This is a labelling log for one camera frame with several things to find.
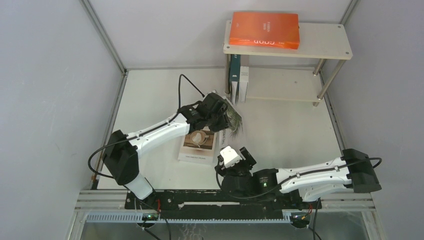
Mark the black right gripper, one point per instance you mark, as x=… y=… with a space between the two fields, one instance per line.
x=251 y=162

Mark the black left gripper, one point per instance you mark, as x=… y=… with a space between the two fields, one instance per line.
x=223 y=123

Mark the palm leaf cover book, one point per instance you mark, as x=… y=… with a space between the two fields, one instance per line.
x=235 y=126

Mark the coffee cover book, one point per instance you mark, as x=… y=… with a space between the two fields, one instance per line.
x=198 y=147

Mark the grey white plain book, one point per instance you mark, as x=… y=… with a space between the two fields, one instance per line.
x=243 y=78

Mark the teal Humor book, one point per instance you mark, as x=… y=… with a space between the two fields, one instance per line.
x=234 y=77

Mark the orange hardcover book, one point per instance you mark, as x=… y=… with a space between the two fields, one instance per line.
x=265 y=29

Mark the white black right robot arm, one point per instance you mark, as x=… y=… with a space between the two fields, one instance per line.
x=352 y=170

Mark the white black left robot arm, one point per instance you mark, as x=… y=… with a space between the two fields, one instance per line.
x=122 y=153

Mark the white raised shelf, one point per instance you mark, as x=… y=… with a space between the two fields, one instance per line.
x=328 y=43

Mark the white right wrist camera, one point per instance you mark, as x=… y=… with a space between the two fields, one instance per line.
x=229 y=156

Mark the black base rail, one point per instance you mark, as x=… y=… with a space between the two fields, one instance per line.
x=205 y=205

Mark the aluminium frame rail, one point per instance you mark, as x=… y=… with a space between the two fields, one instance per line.
x=104 y=37

